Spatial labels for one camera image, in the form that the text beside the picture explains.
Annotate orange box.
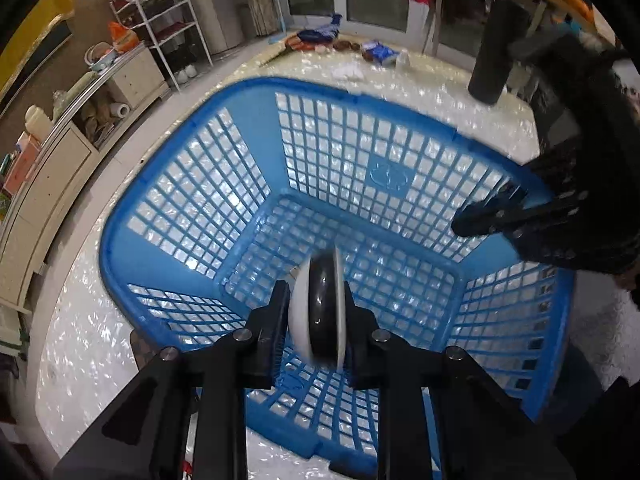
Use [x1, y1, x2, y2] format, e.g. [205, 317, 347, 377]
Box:
[2, 132, 41, 196]

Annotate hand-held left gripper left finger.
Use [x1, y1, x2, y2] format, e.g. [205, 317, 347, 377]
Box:
[52, 280, 293, 480]

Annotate blue and white packet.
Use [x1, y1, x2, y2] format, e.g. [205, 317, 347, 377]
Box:
[361, 40, 401, 66]

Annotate white wire shelf rack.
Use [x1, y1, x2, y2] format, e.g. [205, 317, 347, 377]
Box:
[112, 0, 213, 92]

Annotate cream jar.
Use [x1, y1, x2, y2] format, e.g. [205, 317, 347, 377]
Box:
[25, 105, 54, 136]

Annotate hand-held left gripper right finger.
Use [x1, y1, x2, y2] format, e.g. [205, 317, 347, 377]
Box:
[327, 292, 576, 480]

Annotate light blue mop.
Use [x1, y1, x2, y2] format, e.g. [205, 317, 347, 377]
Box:
[265, 0, 290, 44]

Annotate black and white round device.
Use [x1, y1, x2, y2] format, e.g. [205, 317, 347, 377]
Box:
[287, 247, 347, 368]

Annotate green rolled mat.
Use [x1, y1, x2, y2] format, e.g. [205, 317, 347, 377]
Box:
[52, 72, 96, 121]

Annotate blue plastic basket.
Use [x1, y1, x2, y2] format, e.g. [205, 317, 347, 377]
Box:
[100, 77, 576, 478]

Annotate orange bag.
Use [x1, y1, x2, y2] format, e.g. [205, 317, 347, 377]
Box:
[109, 21, 139, 54]

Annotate blue bag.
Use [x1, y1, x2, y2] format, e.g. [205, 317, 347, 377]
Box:
[297, 12, 343, 44]

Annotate person's dark pants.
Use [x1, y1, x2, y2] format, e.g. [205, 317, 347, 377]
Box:
[550, 345, 633, 461]

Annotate beige cabinet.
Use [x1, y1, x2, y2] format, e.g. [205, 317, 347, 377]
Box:
[0, 47, 171, 316]

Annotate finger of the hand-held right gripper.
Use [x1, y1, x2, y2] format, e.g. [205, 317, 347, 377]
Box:
[451, 185, 596, 267]

